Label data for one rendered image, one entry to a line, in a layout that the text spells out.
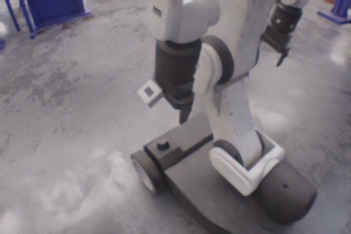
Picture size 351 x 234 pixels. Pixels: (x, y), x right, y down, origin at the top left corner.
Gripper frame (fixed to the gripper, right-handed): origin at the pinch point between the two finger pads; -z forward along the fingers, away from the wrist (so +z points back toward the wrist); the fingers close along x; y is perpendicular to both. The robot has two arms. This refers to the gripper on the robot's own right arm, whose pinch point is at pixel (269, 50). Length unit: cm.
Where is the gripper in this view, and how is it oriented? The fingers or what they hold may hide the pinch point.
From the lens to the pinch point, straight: 84.5
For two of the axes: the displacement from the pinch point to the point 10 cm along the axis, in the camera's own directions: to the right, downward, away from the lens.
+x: -6.0, -6.9, 4.1
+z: 1.1, -5.8, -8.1
